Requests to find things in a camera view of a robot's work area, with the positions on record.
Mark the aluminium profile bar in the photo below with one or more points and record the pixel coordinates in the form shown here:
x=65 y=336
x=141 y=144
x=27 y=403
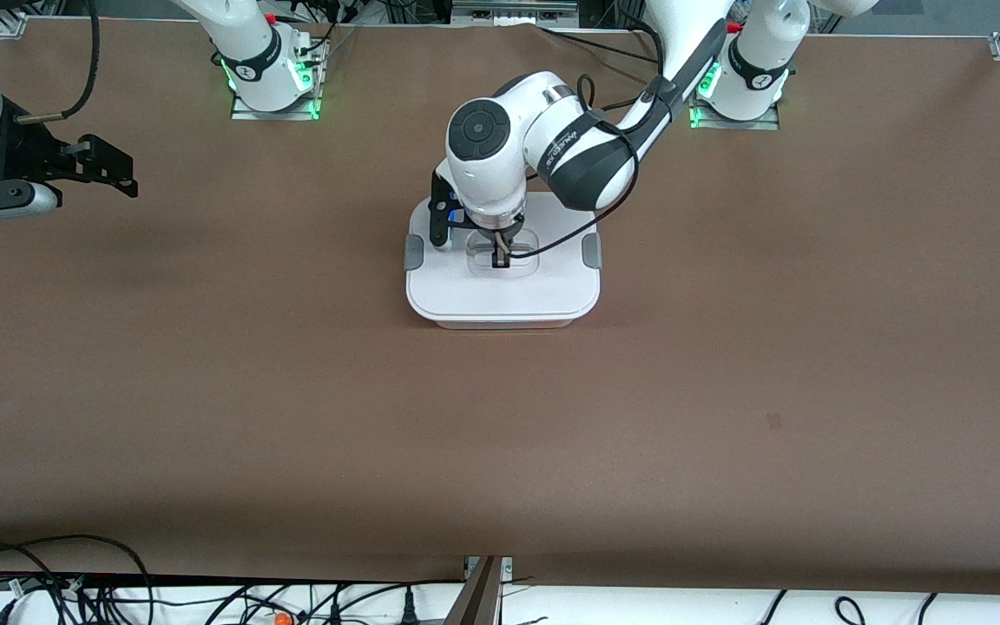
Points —
x=483 y=599

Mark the brown table cover sheet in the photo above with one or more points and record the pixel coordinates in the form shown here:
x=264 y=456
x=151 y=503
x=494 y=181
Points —
x=500 y=451

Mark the metal bracket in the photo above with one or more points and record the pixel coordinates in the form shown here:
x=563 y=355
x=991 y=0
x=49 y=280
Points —
x=513 y=10

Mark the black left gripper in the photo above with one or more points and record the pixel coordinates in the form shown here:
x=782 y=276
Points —
x=497 y=236

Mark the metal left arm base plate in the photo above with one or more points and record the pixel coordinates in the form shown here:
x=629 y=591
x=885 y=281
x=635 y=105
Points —
x=765 y=124

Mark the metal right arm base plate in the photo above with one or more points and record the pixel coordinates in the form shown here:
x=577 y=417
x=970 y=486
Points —
x=244 y=113

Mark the black power plug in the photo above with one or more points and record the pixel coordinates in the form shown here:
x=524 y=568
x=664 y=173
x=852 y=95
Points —
x=409 y=612

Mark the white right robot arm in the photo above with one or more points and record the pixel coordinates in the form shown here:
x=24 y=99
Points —
x=253 y=52

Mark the white box lid grey clips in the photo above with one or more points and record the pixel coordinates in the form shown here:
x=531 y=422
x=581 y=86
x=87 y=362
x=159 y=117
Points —
x=500 y=295

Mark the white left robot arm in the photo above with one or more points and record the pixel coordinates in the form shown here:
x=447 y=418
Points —
x=500 y=174

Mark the translucent pink plastic box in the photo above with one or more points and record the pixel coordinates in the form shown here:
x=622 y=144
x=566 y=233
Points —
x=500 y=324

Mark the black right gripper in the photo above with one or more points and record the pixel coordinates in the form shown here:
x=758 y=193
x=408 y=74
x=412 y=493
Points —
x=21 y=150

